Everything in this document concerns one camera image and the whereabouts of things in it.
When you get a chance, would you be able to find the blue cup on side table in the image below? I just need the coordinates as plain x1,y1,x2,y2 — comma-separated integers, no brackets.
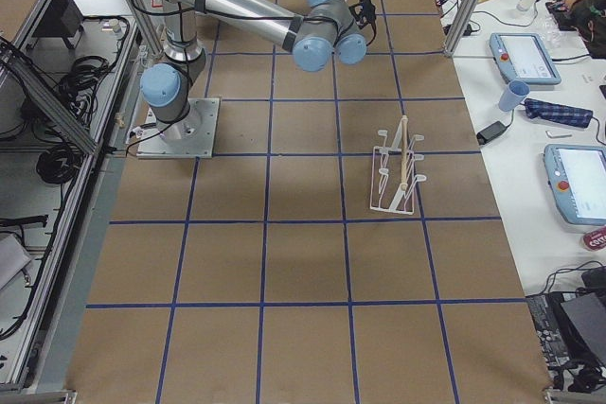
498,79,530,112

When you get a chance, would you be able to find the black power adapter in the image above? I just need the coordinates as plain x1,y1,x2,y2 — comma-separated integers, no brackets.
476,121,508,146

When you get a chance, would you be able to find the red round tin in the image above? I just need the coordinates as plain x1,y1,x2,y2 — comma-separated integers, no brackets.
581,226,606,251

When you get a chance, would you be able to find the lower teach pendant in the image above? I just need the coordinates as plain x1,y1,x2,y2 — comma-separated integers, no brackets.
543,144,605,226

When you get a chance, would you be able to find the wooden rack rod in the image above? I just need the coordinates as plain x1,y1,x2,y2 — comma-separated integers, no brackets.
400,115,408,192

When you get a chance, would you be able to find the teach pendant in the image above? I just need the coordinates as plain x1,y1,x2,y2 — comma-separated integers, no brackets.
543,144,605,226
489,33,561,86

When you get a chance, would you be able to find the clear plastic cup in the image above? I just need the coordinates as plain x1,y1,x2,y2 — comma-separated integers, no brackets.
516,0,535,12

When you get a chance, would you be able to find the blue plaid folded umbrella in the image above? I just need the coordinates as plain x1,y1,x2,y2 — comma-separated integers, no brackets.
524,98,594,129

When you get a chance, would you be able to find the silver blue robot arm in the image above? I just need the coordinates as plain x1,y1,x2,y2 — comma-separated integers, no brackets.
140,0,366,141

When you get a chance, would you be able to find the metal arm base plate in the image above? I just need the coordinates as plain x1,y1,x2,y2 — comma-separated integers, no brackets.
136,97,221,159

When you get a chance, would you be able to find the person in dark clothes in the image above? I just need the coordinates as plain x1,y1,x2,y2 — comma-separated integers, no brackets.
556,0,605,59

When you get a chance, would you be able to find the white wire cup rack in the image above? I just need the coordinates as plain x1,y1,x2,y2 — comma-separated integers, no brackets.
369,127,427,215

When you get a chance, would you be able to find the upper teach pendant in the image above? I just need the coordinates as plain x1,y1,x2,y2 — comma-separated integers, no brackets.
489,33,561,86

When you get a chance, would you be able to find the black cable bundle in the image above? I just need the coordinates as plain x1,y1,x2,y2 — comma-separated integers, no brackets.
36,142,84,185

